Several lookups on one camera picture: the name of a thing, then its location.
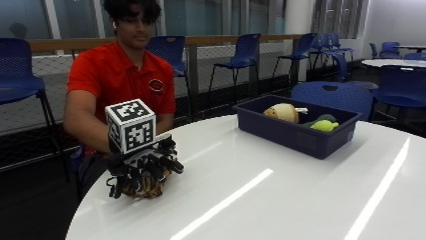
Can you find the green soft toy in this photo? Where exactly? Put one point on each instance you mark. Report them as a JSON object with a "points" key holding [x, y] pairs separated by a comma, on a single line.
{"points": [[323, 125]]}

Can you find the white column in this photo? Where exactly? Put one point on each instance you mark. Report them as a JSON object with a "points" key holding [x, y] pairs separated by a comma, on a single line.
{"points": [[298, 16]]}

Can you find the white cube of black markers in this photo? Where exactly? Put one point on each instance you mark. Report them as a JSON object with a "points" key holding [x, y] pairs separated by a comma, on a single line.
{"points": [[130, 126]]}

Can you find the white round table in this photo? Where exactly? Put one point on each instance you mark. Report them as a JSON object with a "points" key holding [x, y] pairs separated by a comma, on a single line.
{"points": [[393, 62], [413, 47]]}

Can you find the tiger-striped soft toy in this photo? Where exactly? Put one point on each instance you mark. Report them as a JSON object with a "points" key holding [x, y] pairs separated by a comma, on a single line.
{"points": [[148, 190]]}

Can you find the the person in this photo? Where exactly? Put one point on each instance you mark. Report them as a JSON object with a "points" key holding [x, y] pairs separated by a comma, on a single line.
{"points": [[120, 76]]}

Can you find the blue chair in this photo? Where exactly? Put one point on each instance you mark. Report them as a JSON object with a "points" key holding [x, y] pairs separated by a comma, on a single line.
{"points": [[170, 50], [299, 50], [333, 96], [343, 71], [243, 53], [330, 45], [17, 76], [414, 56], [401, 86], [387, 49]]}

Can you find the tan round soft toy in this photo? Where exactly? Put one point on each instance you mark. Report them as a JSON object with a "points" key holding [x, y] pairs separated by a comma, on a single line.
{"points": [[281, 112]]}

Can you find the dark blue plastic bin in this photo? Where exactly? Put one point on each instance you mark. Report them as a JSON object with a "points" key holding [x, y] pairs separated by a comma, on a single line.
{"points": [[283, 133]]}

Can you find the wooden railing with mesh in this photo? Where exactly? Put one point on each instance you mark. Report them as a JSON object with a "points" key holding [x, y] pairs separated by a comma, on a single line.
{"points": [[213, 40]]}

